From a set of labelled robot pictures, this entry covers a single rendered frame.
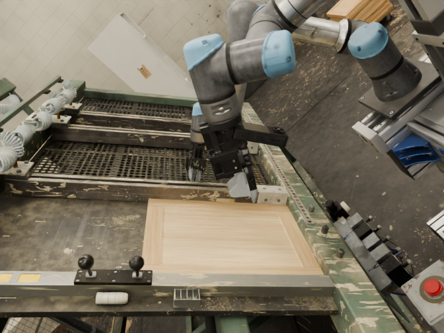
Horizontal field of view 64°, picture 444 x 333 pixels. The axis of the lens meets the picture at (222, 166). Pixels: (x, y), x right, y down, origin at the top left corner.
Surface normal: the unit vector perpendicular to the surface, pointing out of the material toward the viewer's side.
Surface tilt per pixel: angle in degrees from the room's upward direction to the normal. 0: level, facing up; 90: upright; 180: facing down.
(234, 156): 90
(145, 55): 90
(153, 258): 51
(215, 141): 90
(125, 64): 90
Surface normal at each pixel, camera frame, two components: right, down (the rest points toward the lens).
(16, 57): 0.14, 0.42
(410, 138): -0.68, -0.61
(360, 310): 0.13, -0.90
